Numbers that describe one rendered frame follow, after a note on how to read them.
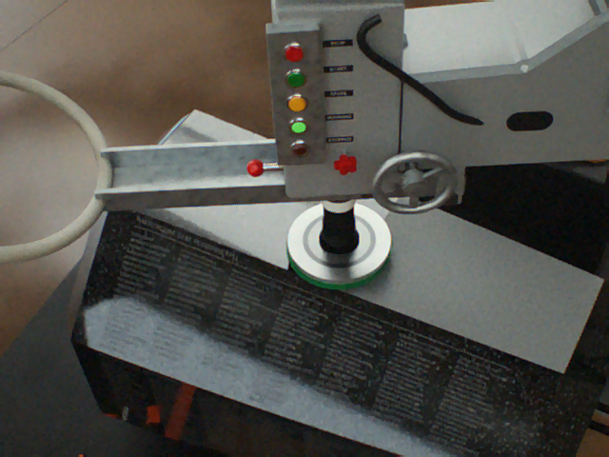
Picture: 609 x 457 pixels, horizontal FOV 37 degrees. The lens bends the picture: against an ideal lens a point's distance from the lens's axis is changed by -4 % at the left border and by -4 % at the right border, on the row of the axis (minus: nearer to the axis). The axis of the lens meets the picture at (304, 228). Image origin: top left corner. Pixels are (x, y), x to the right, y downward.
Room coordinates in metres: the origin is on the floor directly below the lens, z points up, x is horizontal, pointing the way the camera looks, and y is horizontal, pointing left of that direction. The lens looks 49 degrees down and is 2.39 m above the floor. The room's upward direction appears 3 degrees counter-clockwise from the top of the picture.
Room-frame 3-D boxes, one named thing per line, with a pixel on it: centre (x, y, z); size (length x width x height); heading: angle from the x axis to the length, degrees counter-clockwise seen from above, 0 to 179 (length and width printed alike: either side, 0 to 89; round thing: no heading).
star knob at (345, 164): (1.12, -0.07, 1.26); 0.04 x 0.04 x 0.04; 0
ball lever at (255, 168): (1.18, 0.06, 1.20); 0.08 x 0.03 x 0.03; 90
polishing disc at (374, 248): (1.25, -0.07, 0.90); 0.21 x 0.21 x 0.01
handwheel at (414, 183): (1.13, -0.19, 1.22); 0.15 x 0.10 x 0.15; 90
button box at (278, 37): (1.14, 0.00, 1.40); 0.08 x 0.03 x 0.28; 90
